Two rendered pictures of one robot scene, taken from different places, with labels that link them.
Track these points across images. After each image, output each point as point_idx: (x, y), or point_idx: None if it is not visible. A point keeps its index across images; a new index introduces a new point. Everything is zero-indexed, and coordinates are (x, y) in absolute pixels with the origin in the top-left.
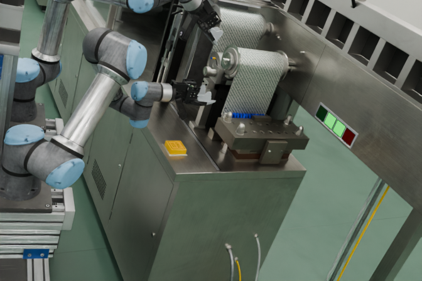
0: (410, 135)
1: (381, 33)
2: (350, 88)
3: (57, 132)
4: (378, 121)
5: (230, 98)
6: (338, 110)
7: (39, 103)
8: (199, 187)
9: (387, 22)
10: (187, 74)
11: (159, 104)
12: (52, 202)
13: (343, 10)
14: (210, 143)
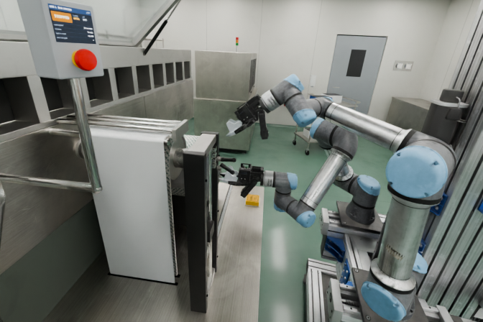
0: (185, 95)
1: (162, 60)
2: (165, 104)
3: (338, 283)
4: (177, 104)
5: None
6: None
7: (370, 321)
8: None
9: (162, 52)
10: (175, 251)
11: (226, 258)
12: (334, 219)
13: (140, 61)
14: None
